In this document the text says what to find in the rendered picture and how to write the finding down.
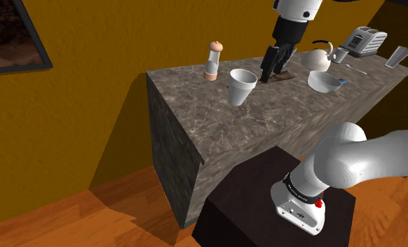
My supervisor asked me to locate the white paper cup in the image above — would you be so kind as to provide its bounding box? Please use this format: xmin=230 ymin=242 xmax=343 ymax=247
xmin=226 ymin=68 xmax=259 ymax=107

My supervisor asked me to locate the white kettle with black handle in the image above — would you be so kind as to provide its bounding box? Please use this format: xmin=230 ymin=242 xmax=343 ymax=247
xmin=299 ymin=39 xmax=334 ymax=73

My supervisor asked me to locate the silver toaster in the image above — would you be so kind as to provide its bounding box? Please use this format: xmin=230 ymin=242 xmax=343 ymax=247
xmin=338 ymin=25 xmax=388 ymax=59

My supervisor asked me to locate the grey mug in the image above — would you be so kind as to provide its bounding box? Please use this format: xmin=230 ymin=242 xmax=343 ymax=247
xmin=330 ymin=46 xmax=351 ymax=65

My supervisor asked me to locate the pink pepper mill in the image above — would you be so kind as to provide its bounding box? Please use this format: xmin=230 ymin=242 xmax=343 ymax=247
xmin=203 ymin=41 xmax=224 ymax=82

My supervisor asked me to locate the dark robot stand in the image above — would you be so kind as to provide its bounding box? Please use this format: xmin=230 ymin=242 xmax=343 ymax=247
xmin=191 ymin=146 xmax=357 ymax=247

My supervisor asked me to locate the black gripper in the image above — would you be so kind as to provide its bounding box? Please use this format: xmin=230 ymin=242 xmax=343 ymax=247
xmin=259 ymin=15 xmax=309 ymax=84

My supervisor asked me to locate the grey drinking glass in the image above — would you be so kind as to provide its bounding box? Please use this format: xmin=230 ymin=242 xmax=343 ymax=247
xmin=383 ymin=46 xmax=408 ymax=69

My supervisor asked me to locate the brown flat board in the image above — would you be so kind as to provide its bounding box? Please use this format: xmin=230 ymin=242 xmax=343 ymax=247
xmin=257 ymin=70 xmax=296 ymax=84

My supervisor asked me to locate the white bowl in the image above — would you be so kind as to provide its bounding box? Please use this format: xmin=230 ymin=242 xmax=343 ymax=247
xmin=307 ymin=70 xmax=344 ymax=94

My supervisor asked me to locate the dark framed wall picture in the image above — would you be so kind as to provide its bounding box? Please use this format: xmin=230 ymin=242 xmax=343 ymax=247
xmin=0 ymin=0 xmax=54 ymax=76

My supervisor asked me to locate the silver spoon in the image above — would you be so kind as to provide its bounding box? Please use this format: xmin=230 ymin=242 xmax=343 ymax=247
xmin=344 ymin=62 xmax=368 ymax=75

